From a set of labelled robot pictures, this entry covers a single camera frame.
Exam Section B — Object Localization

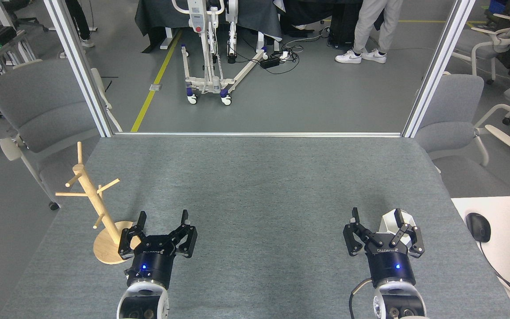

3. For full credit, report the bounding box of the black computer mouse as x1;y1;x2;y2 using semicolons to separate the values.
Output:
466;213;491;243

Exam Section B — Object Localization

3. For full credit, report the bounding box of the white stand on wheels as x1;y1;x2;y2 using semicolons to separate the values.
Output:
171;0;268;106

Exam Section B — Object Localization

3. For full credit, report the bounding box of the wooden cup rack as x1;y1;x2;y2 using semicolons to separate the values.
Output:
55;142;144;265

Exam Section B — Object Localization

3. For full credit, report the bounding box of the table with dark cloth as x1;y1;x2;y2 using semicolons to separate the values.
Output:
135;0;283;54

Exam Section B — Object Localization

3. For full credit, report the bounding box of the grey upholstered chair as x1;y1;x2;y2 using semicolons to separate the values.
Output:
0;59;123;211
414;71;510;174

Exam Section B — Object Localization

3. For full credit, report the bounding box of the white office chair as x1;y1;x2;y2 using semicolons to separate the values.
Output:
452;4;510;85

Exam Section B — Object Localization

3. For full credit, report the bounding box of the equipment cart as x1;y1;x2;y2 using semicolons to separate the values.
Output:
0;20;37;76

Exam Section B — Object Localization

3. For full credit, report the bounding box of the silver frame rail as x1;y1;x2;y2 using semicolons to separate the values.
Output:
114;132;404;138

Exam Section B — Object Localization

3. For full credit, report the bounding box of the white hexagonal cup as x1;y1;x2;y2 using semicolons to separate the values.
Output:
378;209;415;250

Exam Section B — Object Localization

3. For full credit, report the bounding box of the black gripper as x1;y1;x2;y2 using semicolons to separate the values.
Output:
343;207;425;291
118;210;198;288

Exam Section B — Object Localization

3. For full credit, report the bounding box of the black mouse cable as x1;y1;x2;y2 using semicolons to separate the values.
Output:
479;241;510;311

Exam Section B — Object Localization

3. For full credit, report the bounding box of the silver frame post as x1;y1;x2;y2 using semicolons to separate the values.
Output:
43;0;115;138
402;0;477;138

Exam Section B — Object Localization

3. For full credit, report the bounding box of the person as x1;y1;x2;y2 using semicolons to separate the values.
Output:
335;0;404;64
65;0;96;48

